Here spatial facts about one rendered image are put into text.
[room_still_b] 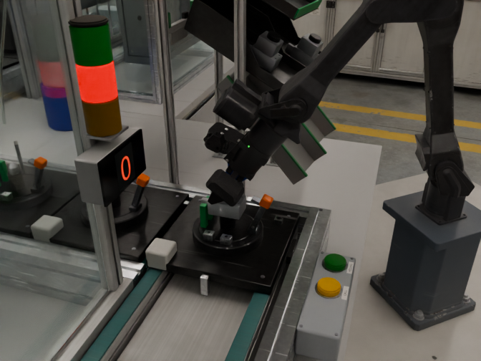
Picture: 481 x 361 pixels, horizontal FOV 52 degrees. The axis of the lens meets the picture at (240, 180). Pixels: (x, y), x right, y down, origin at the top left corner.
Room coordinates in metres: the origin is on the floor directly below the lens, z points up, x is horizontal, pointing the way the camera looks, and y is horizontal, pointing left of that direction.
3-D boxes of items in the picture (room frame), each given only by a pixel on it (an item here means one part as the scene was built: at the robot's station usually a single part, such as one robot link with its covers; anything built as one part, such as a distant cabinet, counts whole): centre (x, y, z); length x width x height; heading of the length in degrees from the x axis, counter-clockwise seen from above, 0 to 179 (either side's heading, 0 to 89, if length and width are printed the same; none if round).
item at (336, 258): (0.72, -0.17, 0.96); 0.04 x 0.04 x 0.02
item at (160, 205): (0.88, 0.27, 1.01); 0.24 x 0.24 x 0.13; 72
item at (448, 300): (0.74, -0.36, 0.96); 0.15 x 0.15 x 0.20; 23
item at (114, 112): (0.65, 0.20, 1.28); 0.05 x 0.05 x 0.05
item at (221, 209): (0.80, 0.04, 1.06); 0.08 x 0.04 x 0.07; 72
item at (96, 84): (0.65, 0.20, 1.33); 0.05 x 0.05 x 0.05
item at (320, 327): (0.65, -0.15, 0.93); 0.21 x 0.07 x 0.06; 162
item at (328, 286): (0.65, -0.15, 0.96); 0.04 x 0.04 x 0.02
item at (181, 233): (0.80, 0.02, 0.96); 0.24 x 0.24 x 0.02; 72
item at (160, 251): (0.73, 0.15, 0.97); 0.05 x 0.05 x 0.04; 72
